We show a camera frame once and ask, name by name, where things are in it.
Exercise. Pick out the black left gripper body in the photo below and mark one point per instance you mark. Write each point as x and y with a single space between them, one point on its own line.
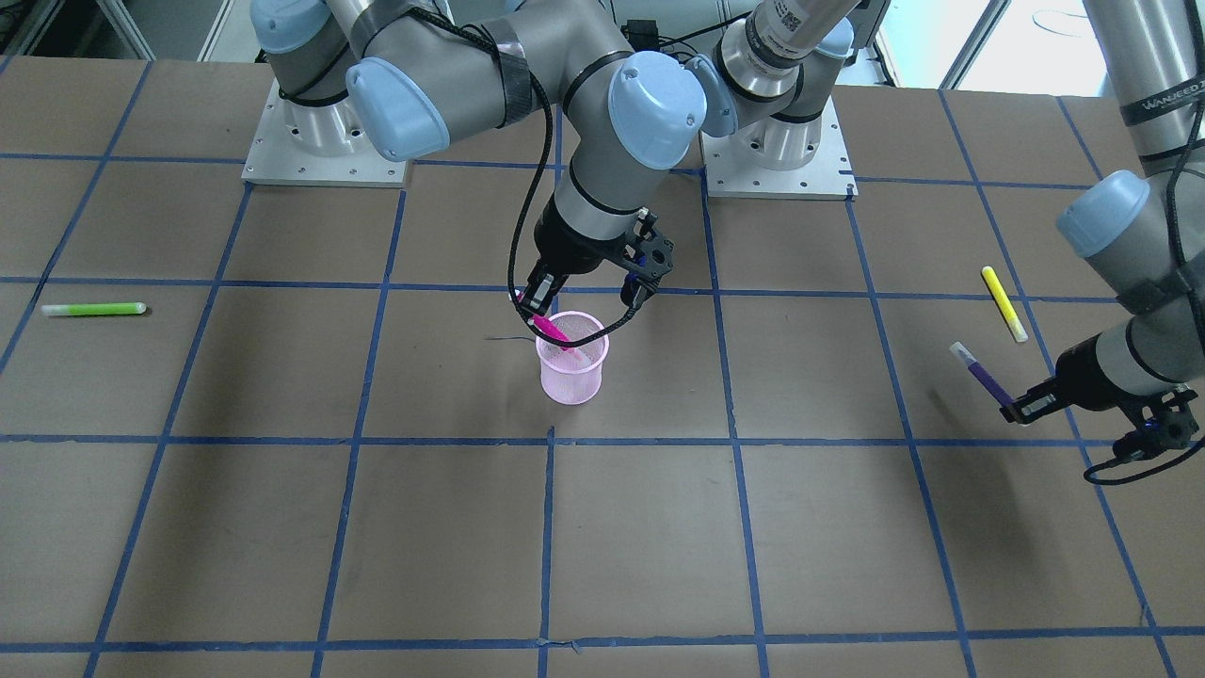
1084 367

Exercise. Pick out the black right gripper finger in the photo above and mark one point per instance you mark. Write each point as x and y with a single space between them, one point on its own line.
542 286
637 288

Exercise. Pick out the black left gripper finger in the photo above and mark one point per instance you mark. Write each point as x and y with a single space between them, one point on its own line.
1035 403

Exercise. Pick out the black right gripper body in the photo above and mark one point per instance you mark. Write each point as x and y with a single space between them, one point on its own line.
563 249

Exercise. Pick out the pink pen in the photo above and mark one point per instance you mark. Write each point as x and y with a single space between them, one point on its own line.
547 331

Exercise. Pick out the purple pen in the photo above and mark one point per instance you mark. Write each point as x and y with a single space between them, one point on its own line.
981 374

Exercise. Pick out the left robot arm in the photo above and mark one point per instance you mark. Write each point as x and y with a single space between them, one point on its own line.
1142 234

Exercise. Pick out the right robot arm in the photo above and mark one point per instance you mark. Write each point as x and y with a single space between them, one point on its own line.
400 79

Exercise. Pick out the pink mesh cup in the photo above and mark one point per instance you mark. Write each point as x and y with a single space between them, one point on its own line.
572 376

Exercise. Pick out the yellow pen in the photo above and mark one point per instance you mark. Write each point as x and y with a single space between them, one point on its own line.
1004 304

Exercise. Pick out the green pen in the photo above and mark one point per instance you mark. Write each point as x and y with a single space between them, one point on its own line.
93 309

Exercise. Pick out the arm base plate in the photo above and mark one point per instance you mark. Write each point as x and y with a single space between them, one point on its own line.
778 160
306 146

